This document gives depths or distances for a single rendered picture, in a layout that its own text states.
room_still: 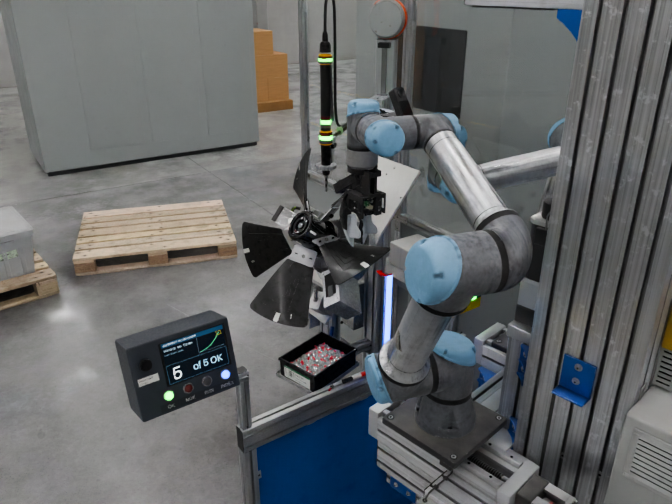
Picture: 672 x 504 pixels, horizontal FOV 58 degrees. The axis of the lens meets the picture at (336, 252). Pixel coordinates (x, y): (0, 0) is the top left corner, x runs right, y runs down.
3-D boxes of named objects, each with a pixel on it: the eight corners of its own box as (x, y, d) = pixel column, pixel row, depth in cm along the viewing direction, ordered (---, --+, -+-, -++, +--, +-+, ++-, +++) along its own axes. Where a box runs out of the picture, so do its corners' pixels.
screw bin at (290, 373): (321, 347, 221) (321, 331, 218) (357, 365, 211) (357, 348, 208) (278, 374, 206) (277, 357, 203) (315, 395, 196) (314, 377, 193)
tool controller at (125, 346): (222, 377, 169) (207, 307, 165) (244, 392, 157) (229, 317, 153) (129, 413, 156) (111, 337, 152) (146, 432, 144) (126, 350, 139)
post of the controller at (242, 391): (247, 421, 177) (243, 365, 169) (252, 427, 175) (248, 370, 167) (238, 425, 176) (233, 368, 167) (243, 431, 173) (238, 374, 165)
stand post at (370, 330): (367, 432, 298) (373, 213, 249) (379, 443, 291) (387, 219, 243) (360, 436, 295) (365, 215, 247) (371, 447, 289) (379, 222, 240)
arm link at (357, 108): (354, 105, 134) (341, 98, 141) (353, 154, 138) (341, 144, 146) (387, 103, 136) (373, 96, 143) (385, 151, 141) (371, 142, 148)
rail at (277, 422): (456, 347, 226) (458, 329, 223) (464, 352, 223) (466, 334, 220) (237, 446, 179) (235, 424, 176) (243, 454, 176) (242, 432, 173)
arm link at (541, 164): (631, 173, 157) (446, 215, 157) (609, 161, 167) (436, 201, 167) (631, 130, 152) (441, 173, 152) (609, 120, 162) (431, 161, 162)
